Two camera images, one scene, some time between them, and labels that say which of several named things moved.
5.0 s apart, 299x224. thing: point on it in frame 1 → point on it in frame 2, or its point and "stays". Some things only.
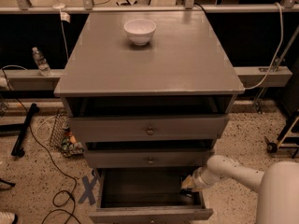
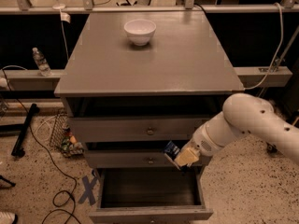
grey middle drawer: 141,159 stays
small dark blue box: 186,192 → 172,150
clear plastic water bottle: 41,62 stays
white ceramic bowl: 140,31 stays
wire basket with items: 64,139 stays
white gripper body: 199,180 → 202,142
